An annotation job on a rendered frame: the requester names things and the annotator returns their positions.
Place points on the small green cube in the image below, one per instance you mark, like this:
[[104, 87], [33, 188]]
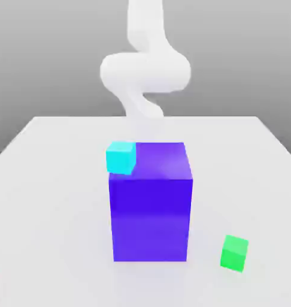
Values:
[[233, 255]]

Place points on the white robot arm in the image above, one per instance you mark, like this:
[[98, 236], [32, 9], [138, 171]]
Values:
[[145, 72]]

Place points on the large purple box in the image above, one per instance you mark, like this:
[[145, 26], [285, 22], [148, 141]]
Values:
[[150, 215]]

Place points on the small cyan cube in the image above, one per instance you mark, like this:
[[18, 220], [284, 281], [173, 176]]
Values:
[[120, 159]]

